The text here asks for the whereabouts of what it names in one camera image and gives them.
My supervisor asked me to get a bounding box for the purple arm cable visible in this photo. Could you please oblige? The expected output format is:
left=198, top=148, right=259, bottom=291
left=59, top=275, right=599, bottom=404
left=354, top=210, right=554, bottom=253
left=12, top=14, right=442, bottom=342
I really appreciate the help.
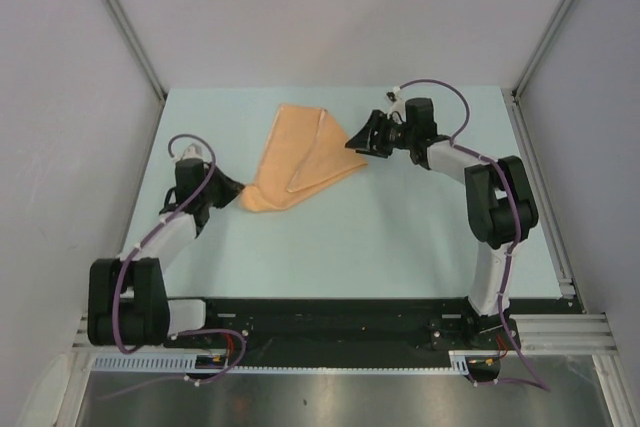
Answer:
left=384, top=78, right=551, bottom=393
left=94, top=132, right=249, bottom=401

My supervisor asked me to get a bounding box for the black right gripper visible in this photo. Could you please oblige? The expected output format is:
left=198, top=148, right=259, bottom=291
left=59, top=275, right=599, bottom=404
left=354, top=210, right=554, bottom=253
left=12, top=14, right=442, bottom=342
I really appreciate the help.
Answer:
left=346, top=110, right=416, bottom=159

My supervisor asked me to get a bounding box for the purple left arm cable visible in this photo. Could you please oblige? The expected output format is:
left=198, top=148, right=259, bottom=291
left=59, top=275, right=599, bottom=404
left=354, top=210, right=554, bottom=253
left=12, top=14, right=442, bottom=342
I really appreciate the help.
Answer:
left=94, top=132, right=249, bottom=401

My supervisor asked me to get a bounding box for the left aluminium corner post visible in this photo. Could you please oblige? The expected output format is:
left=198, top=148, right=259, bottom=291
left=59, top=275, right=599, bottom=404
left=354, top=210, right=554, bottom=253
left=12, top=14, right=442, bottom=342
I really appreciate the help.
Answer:
left=101, top=0, right=168, bottom=104

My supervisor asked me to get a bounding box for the right aluminium corner post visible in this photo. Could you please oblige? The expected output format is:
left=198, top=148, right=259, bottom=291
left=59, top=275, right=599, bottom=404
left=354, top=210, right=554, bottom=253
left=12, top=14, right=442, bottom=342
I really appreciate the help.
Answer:
left=514, top=0, right=606, bottom=98

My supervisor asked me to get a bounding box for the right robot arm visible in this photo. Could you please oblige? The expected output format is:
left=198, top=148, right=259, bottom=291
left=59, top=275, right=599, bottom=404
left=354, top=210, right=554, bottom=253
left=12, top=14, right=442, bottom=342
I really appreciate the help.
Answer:
left=345, top=98, right=539, bottom=348

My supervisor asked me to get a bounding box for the aluminium corner post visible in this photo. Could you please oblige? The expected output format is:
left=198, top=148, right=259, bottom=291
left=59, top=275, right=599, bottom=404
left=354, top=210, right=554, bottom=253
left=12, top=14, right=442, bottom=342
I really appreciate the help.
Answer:
left=514, top=0, right=606, bottom=98
left=101, top=0, right=168, bottom=104

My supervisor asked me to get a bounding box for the peach satin napkin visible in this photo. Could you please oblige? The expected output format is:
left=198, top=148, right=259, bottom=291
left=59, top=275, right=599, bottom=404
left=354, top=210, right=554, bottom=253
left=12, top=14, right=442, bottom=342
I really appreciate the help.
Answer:
left=241, top=104, right=368, bottom=213

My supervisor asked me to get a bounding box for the white slotted cable duct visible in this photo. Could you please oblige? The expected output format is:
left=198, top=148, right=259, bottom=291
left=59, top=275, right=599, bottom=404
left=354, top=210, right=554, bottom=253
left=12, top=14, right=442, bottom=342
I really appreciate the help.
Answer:
left=92, top=351, right=231, bottom=371

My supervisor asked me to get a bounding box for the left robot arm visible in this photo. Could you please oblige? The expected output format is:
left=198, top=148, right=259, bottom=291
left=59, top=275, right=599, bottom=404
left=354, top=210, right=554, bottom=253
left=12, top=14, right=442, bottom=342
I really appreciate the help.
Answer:
left=87, top=158, right=245, bottom=353

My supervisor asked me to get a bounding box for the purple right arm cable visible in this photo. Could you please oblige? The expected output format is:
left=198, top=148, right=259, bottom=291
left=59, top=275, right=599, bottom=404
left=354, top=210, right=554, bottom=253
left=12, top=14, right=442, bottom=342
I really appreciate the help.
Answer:
left=384, top=78, right=551, bottom=393

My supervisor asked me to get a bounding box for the aluminium frame rail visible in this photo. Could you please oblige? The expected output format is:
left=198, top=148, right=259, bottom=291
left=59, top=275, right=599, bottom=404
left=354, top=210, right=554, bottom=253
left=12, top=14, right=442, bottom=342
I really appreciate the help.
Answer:
left=502, top=89, right=580, bottom=300

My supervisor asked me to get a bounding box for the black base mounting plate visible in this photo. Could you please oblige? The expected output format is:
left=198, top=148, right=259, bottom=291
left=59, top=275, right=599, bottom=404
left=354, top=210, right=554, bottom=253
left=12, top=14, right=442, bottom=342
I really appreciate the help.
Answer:
left=164, top=298, right=581, bottom=370

